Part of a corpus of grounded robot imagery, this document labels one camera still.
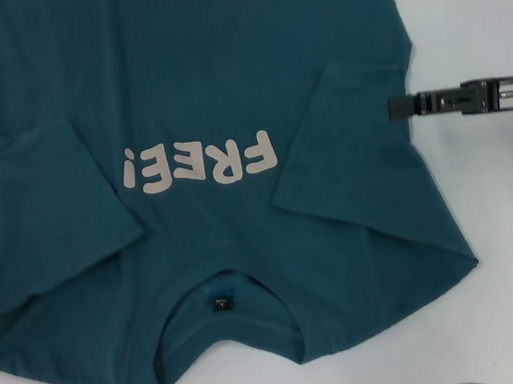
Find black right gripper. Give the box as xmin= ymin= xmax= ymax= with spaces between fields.
xmin=386 ymin=74 xmax=513 ymax=127

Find teal t-shirt with beige print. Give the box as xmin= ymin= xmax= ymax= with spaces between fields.
xmin=0 ymin=0 xmax=491 ymax=384

